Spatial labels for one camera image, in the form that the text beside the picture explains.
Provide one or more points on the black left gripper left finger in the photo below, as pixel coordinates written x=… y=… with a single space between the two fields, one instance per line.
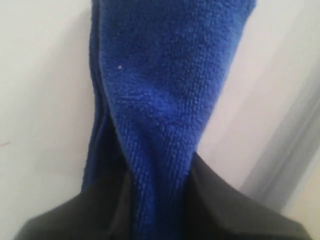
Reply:
x=101 y=212

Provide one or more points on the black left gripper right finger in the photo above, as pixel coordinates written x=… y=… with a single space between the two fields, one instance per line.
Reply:
x=217 y=211

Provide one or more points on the blue cloth eraser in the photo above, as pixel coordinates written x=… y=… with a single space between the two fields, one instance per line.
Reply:
x=157 y=69

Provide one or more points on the white board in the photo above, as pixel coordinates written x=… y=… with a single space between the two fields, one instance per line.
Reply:
x=47 y=104

